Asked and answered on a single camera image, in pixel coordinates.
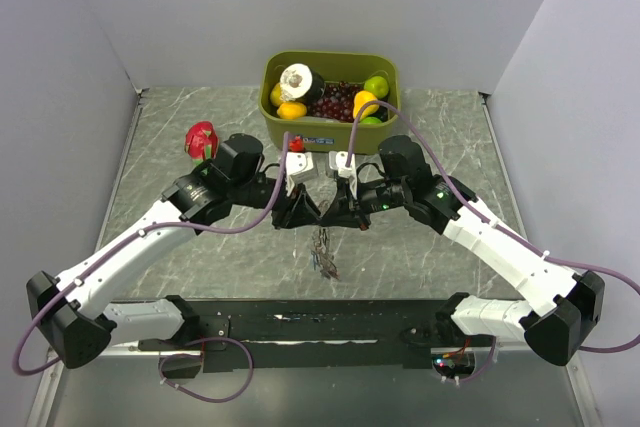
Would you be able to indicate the yellow pear toy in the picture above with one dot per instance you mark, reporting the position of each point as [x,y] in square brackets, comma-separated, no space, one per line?
[364,105]

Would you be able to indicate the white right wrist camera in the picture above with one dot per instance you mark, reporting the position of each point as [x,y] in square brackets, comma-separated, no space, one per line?
[337,168]

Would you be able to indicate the aluminium rail frame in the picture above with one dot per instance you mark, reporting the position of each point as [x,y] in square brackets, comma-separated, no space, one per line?
[117,389]

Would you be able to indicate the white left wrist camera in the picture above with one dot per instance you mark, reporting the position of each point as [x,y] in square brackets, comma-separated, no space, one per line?
[299,164]

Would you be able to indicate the olive green plastic bin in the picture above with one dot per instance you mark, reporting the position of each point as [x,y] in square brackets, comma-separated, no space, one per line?
[323,135]

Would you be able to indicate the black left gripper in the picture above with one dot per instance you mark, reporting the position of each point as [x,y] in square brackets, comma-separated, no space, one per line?
[297,210]

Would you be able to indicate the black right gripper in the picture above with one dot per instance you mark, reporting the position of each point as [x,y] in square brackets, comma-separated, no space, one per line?
[343,212]

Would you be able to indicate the large silver toothed keyring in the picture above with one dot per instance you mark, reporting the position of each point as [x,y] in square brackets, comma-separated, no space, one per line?
[322,258]

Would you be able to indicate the green fruit toy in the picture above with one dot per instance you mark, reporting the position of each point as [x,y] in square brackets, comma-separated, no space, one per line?
[371,121]

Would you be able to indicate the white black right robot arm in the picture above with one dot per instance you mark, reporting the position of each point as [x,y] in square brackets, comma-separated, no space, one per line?
[558,307]

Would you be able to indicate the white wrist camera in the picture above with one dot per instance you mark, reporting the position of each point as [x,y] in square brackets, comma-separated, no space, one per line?
[299,164]
[337,168]

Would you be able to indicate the dark red grape bunch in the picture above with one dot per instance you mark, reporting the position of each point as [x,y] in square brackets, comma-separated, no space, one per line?
[336,103]

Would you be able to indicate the red dragon fruit toy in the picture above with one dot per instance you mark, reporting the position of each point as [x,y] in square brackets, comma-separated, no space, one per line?
[201,142]

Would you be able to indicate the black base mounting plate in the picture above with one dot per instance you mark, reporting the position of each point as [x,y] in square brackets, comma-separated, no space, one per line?
[319,333]

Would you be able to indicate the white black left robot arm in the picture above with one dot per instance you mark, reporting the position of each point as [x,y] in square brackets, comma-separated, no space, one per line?
[74,310]

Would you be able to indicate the orange yellow mango toy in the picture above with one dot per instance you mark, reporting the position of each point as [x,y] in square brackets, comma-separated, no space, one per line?
[291,110]

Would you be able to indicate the green lime toy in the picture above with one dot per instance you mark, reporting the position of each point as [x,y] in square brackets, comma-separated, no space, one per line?
[378,86]

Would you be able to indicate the white black cylinder roll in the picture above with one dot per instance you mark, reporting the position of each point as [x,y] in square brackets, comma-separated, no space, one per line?
[298,82]

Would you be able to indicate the yellow lemon toy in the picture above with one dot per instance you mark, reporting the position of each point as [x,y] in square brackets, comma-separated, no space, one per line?
[275,96]

